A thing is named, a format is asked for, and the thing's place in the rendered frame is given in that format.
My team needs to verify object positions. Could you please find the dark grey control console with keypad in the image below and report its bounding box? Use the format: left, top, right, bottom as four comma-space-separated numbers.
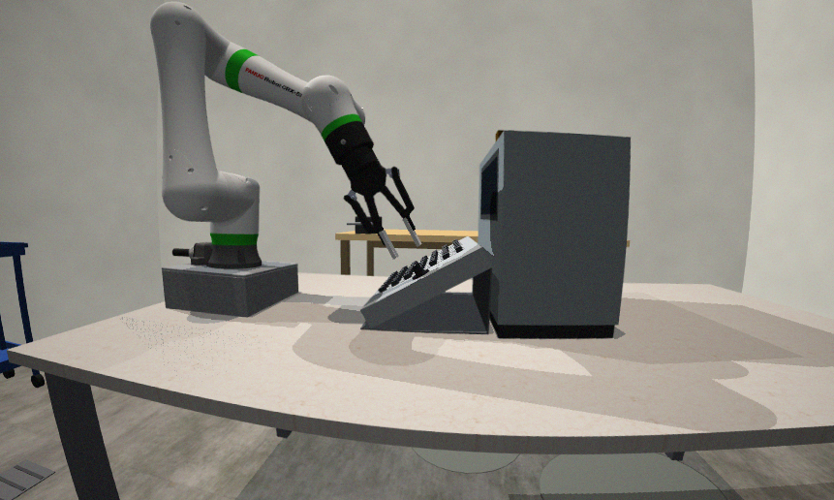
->
360, 130, 631, 339

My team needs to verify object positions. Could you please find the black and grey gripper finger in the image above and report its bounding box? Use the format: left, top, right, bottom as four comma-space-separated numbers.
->
344, 181, 399, 260
370, 167, 421, 247

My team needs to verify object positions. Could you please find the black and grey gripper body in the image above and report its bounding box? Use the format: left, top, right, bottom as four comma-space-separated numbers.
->
342, 148, 386, 197

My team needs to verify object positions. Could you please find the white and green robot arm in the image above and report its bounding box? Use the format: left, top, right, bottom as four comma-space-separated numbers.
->
150, 2, 374, 269

